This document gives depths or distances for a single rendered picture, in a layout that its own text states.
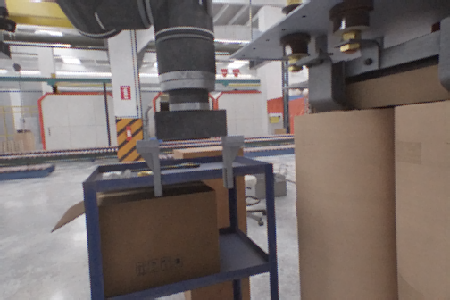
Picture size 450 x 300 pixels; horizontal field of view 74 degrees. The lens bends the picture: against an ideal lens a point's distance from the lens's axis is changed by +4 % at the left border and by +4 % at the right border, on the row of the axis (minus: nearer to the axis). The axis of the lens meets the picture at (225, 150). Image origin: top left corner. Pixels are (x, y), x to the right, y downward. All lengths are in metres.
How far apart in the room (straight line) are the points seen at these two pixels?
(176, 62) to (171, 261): 0.76
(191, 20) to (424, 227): 0.63
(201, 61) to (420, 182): 0.53
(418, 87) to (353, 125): 0.18
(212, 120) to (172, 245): 0.64
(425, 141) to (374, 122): 0.22
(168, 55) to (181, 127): 0.12
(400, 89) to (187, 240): 0.81
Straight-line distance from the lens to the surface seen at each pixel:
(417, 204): 0.78
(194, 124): 0.53
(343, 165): 0.94
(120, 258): 1.08
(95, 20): 0.59
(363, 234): 0.99
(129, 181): 0.96
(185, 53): 0.51
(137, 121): 10.66
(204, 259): 1.13
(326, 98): 1.02
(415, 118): 0.76
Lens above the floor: 1.05
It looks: 5 degrees down
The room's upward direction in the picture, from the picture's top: 3 degrees counter-clockwise
